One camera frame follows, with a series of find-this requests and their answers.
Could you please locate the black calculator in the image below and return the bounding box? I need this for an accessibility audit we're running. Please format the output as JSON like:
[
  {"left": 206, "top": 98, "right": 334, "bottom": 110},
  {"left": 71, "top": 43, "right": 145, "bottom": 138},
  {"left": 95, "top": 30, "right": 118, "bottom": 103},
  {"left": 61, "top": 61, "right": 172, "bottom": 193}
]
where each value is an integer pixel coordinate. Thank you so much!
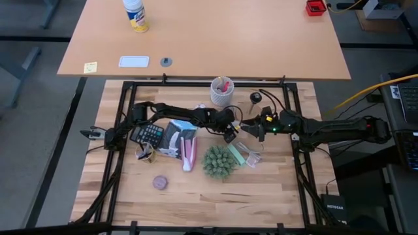
[{"left": 129, "top": 123, "right": 165, "bottom": 149}]

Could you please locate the Yellowstone brochure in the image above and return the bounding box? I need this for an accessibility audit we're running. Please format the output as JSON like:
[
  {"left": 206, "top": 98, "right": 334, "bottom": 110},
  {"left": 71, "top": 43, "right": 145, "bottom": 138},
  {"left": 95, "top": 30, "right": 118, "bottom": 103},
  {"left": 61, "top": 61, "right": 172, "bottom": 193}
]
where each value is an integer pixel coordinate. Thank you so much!
[{"left": 157, "top": 119, "right": 199, "bottom": 160}]

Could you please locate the white rectangular card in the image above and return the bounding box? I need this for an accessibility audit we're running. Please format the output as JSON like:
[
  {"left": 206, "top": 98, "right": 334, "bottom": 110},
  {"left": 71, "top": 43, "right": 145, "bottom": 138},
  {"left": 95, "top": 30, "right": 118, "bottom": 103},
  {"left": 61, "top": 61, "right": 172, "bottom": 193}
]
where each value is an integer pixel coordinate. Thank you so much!
[{"left": 118, "top": 55, "right": 150, "bottom": 69}]

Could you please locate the grey table leg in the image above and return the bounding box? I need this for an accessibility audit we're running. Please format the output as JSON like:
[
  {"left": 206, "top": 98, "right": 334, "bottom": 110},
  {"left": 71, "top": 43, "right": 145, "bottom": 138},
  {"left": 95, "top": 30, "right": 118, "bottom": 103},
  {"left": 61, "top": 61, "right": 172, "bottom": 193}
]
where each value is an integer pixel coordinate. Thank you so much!
[
  {"left": 0, "top": 46, "right": 42, "bottom": 109},
  {"left": 40, "top": 0, "right": 63, "bottom": 30}
]

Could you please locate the beige desk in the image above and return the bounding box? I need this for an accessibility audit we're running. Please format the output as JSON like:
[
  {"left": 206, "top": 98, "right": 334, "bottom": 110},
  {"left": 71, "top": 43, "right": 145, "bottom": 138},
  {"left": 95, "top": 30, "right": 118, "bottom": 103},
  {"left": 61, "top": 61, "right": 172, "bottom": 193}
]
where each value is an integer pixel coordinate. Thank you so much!
[{"left": 57, "top": 0, "right": 352, "bottom": 81}]

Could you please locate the black metal frame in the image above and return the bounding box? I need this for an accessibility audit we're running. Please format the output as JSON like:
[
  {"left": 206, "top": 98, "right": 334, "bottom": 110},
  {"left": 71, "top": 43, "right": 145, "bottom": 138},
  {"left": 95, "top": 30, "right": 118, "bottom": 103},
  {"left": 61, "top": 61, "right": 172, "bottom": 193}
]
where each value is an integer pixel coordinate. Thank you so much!
[{"left": 70, "top": 74, "right": 330, "bottom": 235}]

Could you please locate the clear plastic piece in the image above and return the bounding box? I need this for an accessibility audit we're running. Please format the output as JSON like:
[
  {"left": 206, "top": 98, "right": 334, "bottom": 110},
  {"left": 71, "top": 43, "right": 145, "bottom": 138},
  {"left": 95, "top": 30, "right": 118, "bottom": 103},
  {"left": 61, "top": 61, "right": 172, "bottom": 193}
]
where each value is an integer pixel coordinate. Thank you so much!
[{"left": 235, "top": 140, "right": 264, "bottom": 169}]

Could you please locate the black Netgear router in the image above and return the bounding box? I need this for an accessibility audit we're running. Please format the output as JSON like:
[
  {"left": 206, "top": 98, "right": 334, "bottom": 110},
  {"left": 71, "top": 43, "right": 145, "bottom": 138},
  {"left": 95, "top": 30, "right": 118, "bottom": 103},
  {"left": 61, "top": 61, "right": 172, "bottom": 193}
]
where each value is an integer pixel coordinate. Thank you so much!
[{"left": 320, "top": 193, "right": 347, "bottom": 225}]

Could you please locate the disinfectant wipes canister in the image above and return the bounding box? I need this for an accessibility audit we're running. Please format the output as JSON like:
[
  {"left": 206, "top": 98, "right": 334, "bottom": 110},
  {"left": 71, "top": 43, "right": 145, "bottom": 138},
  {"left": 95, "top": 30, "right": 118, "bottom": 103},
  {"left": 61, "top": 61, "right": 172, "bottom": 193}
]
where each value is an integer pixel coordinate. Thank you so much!
[{"left": 122, "top": 0, "right": 150, "bottom": 33}]

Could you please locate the yellow sticky note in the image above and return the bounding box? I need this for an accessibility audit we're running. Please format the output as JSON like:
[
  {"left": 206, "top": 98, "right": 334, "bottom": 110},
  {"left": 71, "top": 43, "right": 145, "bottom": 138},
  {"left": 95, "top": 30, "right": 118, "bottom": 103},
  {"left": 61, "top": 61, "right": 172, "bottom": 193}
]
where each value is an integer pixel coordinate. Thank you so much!
[{"left": 83, "top": 61, "right": 99, "bottom": 74}]

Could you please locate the backlit black keyboard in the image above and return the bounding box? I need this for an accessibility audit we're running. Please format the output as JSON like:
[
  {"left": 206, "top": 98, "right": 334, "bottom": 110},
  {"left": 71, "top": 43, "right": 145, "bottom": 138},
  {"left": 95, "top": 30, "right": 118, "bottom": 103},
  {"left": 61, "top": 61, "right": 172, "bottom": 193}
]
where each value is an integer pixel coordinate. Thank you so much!
[{"left": 395, "top": 130, "right": 418, "bottom": 172}]

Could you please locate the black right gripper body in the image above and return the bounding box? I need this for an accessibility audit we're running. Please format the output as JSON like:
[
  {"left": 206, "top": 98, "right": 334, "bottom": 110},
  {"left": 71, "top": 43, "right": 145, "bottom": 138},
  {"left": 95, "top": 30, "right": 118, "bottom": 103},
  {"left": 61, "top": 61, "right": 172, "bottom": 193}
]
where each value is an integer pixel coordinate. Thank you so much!
[{"left": 259, "top": 110, "right": 291, "bottom": 143}]

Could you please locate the red plastic box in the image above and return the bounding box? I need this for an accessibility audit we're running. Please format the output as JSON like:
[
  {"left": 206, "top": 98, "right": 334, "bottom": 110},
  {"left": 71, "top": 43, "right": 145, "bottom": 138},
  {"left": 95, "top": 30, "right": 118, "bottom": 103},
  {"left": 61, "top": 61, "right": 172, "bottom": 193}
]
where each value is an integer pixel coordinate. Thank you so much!
[{"left": 306, "top": 0, "right": 327, "bottom": 17}]

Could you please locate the green eraser block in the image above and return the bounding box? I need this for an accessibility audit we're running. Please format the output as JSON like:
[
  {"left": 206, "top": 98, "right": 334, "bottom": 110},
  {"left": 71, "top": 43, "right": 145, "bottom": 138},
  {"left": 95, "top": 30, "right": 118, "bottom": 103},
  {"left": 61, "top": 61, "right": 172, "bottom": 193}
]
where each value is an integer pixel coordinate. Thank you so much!
[{"left": 227, "top": 143, "right": 246, "bottom": 166}]

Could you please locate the white textured pen cup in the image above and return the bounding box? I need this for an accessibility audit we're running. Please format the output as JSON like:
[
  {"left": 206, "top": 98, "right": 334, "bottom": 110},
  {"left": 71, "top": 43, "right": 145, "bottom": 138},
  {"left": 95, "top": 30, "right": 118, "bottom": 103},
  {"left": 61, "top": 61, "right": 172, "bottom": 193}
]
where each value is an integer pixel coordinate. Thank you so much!
[{"left": 210, "top": 76, "right": 235, "bottom": 108}]

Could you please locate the white box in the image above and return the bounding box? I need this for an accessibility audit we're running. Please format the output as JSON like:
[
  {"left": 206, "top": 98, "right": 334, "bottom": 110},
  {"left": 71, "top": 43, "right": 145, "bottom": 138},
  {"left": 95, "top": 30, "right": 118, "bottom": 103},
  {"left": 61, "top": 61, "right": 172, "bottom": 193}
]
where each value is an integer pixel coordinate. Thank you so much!
[{"left": 362, "top": 0, "right": 406, "bottom": 20}]

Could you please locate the purple patterned jar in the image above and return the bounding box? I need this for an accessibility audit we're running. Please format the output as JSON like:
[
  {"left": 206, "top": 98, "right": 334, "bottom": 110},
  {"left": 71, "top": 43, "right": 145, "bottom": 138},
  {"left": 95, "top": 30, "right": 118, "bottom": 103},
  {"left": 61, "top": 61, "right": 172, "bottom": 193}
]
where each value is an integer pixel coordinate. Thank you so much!
[{"left": 152, "top": 175, "right": 169, "bottom": 191}]

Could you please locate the black cable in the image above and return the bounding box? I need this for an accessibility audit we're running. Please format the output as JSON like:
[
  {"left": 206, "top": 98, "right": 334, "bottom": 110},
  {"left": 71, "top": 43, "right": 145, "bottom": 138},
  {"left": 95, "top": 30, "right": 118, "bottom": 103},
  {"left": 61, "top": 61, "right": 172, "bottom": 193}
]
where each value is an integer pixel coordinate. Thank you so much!
[{"left": 325, "top": 102, "right": 373, "bottom": 122}]

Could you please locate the green succulent in grey pot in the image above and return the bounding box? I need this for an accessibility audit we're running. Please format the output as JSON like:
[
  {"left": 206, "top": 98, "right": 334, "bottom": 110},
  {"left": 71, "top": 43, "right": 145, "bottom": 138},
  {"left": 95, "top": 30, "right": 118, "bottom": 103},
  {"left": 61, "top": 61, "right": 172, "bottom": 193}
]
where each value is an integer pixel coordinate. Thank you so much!
[{"left": 201, "top": 145, "right": 236, "bottom": 180}]

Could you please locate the pink and white stapler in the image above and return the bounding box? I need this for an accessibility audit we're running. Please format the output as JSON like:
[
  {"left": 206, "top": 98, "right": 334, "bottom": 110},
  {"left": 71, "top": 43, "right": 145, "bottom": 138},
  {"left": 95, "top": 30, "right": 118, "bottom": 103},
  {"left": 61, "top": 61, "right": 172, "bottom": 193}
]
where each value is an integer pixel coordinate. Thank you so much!
[{"left": 180, "top": 136, "right": 199, "bottom": 173}]

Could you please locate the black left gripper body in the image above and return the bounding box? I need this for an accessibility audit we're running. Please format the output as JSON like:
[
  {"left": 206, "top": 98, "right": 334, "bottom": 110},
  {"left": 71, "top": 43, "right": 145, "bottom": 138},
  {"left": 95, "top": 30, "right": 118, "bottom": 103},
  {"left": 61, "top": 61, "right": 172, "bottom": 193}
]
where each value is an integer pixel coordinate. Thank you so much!
[{"left": 214, "top": 108, "right": 236, "bottom": 134}]

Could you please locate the yellow cable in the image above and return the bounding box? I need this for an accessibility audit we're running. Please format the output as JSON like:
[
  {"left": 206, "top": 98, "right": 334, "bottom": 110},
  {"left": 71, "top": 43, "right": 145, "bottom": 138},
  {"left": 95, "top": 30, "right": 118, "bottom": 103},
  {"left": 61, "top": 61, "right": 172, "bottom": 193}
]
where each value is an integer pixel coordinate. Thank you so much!
[
  {"left": 327, "top": 0, "right": 364, "bottom": 14},
  {"left": 332, "top": 74, "right": 418, "bottom": 112}
]

